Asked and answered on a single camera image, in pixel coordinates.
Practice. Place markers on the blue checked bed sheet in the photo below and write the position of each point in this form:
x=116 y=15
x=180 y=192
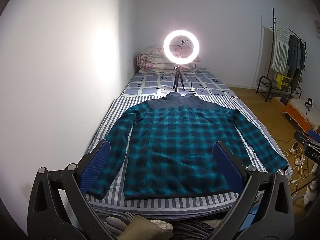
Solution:
x=150 y=82

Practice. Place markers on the striped towel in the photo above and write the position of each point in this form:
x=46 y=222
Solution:
x=280 y=47

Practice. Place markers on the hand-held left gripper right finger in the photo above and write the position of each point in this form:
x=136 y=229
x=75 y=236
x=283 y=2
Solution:
x=226 y=165

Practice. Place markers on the striped bed mattress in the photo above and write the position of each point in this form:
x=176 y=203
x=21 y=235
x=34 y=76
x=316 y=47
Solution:
x=150 y=205

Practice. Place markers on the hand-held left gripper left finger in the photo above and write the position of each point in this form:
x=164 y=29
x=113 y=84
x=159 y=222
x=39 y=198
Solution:
x=96 y=162

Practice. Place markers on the black metal clothes rack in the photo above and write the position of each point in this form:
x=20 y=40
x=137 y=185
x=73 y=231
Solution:
x=265 y=77

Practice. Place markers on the black phone holder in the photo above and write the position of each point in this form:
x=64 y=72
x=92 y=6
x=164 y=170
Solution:
x=183 y=40

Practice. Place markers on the white power strip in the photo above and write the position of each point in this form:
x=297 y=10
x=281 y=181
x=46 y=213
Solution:
x=293 y=149

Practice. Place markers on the small black device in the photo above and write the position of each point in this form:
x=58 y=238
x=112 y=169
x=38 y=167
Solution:
x=310 y=104

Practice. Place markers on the orange stool with white cushion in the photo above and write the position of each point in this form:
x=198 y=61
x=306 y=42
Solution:
x=295 y=116

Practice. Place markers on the dark hanging clothes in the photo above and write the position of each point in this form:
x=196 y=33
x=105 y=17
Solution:
x=295 y=55

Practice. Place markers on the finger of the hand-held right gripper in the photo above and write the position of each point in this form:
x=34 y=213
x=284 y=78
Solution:
x=315 y=135
x=302 y=138

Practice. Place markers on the person's olive fleece-lined coat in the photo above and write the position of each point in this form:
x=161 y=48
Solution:
x=145 y=228

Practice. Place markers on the person's striped pants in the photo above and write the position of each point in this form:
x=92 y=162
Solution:
x=190 y=231

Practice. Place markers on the teal plaid fleece jacket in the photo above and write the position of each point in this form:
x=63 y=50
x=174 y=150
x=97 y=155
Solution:
x=170 y=142

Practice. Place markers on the yellow box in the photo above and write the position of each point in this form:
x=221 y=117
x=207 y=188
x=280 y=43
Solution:
x=283 y=81

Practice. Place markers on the folded floral quilt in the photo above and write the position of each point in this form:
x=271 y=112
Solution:
x=150 y=60

